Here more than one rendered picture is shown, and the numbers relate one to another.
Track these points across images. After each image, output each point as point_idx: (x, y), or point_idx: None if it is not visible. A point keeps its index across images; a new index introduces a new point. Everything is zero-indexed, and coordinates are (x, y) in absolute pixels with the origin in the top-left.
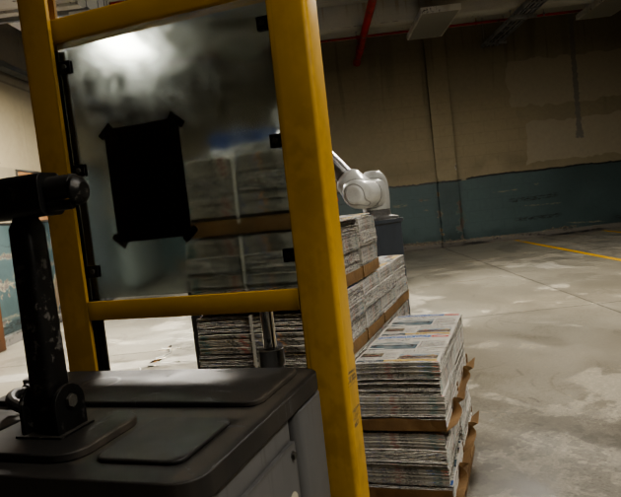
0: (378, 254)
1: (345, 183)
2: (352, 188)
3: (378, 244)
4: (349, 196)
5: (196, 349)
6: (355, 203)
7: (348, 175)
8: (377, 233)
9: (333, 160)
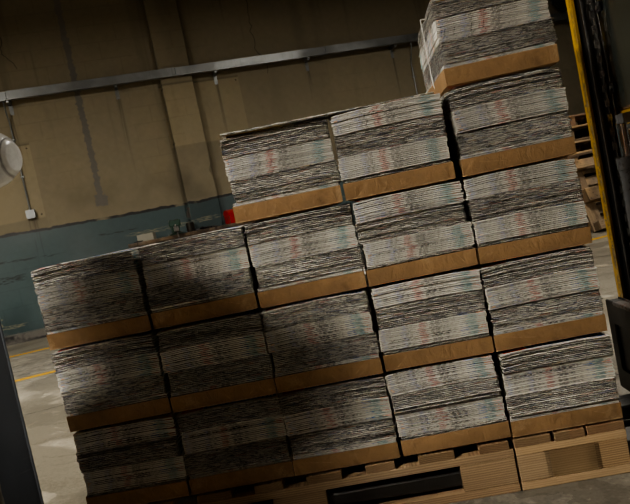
0: None
1: None
2: (12, 145)
3: None
4: (9, 158)
5: None
6: (15, 173)
7: None
8: None
9: None
